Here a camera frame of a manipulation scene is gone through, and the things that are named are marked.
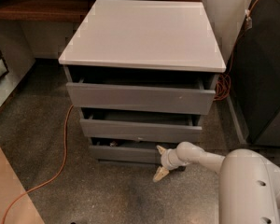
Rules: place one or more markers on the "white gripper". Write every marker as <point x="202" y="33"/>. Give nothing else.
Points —
<point x="167" y="159"/>

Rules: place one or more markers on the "grey bottom drawer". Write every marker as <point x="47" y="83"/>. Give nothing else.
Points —
<point x="128" y="151"/>

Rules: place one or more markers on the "grey drawer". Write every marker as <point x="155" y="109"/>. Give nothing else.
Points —
<point x="139" y="98"/>
<point x="140" y="126"/>
<point x="128" y="151"/>

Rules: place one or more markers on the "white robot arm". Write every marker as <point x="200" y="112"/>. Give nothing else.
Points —
<point x="248" y="183"/>

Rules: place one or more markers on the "grey top drawer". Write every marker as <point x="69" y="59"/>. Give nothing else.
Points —
<point x="139" y="98"/>

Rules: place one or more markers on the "grey middle drawer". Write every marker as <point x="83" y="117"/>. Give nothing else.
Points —
<point x="140" y="126"/>

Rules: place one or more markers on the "grey drawer cabinet white top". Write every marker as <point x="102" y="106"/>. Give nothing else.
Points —
<point x="144" y="43"/>

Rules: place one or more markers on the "copper red can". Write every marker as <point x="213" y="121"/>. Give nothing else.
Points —
<point x="114" y="144"/>

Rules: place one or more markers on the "dark grey side cabinet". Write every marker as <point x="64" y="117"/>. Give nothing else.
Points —
<point x="255" y="76"/>

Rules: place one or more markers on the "dark wooden shelf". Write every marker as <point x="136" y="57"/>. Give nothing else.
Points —
<point x="50" y="10"/>

